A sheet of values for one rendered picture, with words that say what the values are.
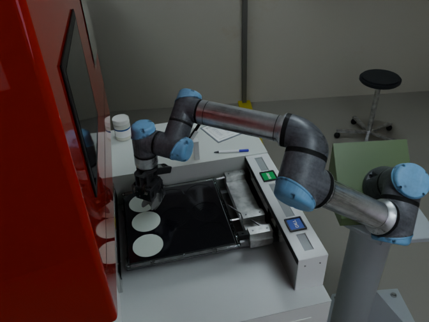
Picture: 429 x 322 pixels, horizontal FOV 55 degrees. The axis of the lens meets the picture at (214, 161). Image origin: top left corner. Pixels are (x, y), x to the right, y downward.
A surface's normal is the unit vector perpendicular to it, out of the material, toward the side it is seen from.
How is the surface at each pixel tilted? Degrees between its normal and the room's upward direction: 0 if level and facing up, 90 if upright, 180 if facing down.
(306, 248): 0
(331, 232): 0
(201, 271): 0
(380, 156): 45
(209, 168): 90
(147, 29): 90
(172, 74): 90
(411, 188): 38
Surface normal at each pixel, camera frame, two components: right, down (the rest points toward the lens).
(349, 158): 0.01, -0.17
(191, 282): -0.04, -0.81
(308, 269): 0.22, 0.56
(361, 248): -0.70, 0.44
